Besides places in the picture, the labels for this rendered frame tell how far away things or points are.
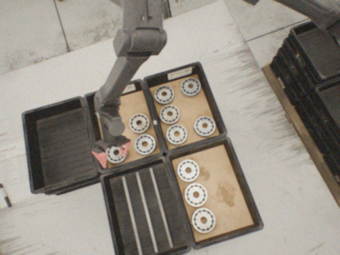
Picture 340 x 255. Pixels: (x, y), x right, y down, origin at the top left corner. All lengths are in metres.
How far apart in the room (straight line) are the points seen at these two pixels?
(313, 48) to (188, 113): 1.08
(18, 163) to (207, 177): 1.01
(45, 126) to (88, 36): 1.44
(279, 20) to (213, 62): 1.30
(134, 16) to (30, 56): 2.31
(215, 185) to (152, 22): 0.83
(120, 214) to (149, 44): 0.85
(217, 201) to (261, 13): 2.00
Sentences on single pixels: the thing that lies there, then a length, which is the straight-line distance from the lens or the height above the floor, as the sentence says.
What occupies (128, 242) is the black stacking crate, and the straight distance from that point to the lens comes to 1.24.
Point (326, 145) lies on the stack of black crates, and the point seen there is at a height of 0.27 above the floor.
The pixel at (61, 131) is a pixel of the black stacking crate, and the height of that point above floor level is 0.83.
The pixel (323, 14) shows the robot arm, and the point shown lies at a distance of 0.94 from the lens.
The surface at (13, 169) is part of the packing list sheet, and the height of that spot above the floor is 0.70.
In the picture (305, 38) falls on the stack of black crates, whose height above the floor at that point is 0.49.
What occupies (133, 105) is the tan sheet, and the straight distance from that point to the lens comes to 1.33.
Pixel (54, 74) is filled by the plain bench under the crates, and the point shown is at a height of 0.70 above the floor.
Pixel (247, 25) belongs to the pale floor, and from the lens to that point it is 2.67.
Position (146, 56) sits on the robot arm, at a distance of 0.64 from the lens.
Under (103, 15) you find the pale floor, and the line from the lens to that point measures 2.82.
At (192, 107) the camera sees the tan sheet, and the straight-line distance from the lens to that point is 1.30.
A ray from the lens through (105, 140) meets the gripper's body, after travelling 0.97.
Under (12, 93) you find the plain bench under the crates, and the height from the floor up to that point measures 0.70.
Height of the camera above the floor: 2.04
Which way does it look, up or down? 72 degrees down
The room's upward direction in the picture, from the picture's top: 12 degrees counter-clockwise
